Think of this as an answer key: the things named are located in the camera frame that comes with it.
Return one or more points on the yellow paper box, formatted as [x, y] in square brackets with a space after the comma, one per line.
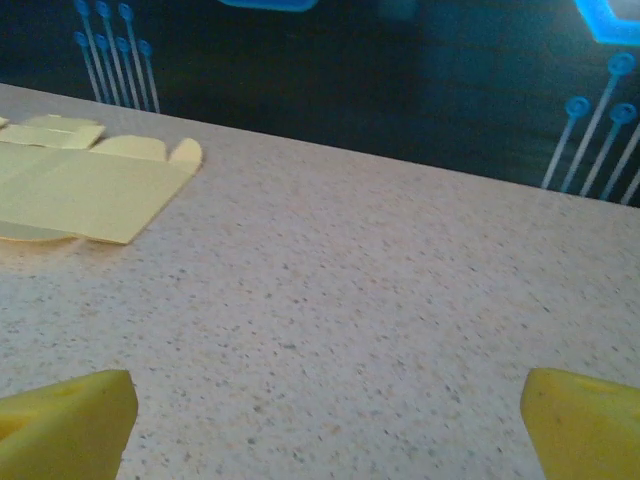
[90, 195]

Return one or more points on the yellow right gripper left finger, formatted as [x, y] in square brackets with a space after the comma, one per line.
[65, 430]

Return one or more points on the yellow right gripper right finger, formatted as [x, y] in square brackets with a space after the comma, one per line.
[585, 430]

